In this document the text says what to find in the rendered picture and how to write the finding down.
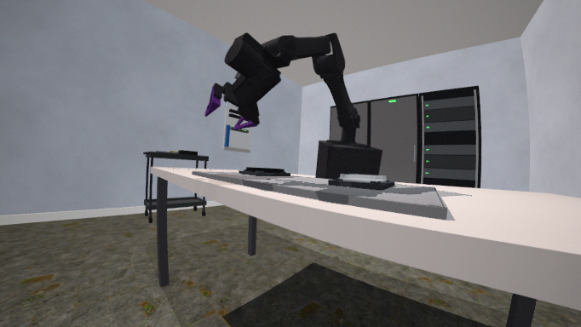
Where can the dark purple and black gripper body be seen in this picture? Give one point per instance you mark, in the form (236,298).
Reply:
(245,98)

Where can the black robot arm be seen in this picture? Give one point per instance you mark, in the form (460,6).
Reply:
(250,60)

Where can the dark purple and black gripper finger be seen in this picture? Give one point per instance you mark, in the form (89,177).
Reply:
(244,125)
(213,104)

